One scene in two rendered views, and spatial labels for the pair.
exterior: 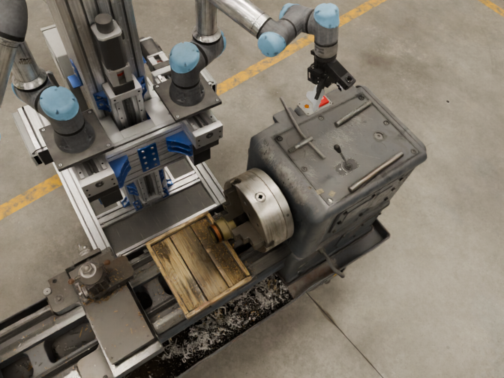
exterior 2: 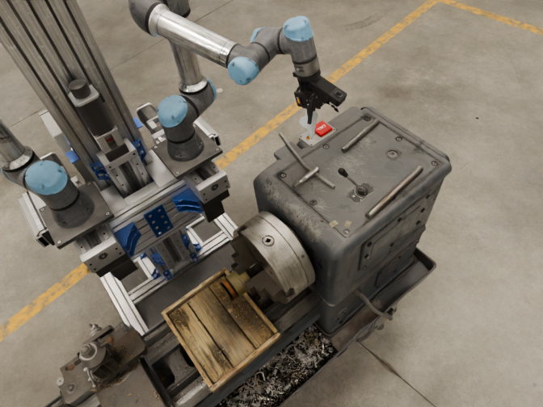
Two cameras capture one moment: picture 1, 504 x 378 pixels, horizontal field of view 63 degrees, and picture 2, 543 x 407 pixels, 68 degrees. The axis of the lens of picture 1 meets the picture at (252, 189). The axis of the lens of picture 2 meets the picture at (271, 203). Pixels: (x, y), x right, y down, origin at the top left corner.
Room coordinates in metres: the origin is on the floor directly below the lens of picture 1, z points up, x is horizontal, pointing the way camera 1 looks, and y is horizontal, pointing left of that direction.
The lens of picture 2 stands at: (0.07, -0.17, 2.34)
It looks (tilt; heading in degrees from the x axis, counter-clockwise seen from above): 53 degrees down; 10
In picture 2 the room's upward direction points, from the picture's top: 8 degrees counter-clockwise
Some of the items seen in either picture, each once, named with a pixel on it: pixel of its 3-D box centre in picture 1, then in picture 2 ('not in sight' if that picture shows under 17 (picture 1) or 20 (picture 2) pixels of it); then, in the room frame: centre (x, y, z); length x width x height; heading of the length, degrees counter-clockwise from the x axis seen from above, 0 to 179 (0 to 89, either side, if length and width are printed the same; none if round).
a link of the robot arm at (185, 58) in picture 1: (186, 63); (176, 116); (1.23, 0.34, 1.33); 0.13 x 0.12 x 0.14; 152
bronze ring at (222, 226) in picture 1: (223, 229); (236, 283); (0.65, 0.09, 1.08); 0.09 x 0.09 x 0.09; 41
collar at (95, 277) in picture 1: (89, 271); (90, 353); (0.39, 0.50, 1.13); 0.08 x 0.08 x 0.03
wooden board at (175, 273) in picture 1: (198, 262); (220, 325); (0.57, 0.17, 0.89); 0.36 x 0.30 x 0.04; 41
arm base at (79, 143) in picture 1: (72, 130); (68, 203); (0.90, 0.72, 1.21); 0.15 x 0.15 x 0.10
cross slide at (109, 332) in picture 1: (108, 301); (122, 384); (0.34, 0.46, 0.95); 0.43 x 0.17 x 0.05; 41
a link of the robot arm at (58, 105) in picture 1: (61, 109); (50, 183); (0.91, 0.73, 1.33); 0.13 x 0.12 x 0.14; 61
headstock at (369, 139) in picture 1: (329, 167); (347, 199); (1.03, -0.32, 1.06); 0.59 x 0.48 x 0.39; 131
